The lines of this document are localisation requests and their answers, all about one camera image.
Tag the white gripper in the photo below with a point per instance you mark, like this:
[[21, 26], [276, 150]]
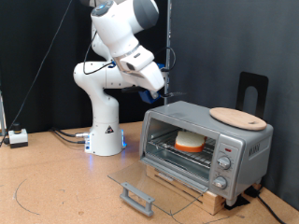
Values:
[[143, 73]]

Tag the white bread slice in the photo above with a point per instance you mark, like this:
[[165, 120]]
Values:
[[190, 140]]

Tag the silver oven knob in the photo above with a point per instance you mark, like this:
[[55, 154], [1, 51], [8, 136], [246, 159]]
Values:
[[224, 162], [220, 182]]

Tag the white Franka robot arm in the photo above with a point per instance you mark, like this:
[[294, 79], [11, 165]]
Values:
[[102, 124]]

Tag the silver toaster oven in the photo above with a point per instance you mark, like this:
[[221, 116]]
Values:
[[255, 149]]

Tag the vertical metal pole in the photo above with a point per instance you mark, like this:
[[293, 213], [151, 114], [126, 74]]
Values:
[[169, 18]]

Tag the round wooden cutting board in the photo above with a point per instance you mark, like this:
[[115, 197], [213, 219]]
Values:
[[236, 118]]

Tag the black metal bookend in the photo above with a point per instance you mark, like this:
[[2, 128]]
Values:
[[246, 82]]

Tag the wooden slatted base block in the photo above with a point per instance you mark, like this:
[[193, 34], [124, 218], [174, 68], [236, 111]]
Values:
[[215, 202]]

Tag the emergency stop button box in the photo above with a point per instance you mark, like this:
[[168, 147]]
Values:
[[18, 138]]

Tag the grey metal stand leg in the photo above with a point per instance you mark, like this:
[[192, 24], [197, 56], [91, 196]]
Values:
[[2, 115]]

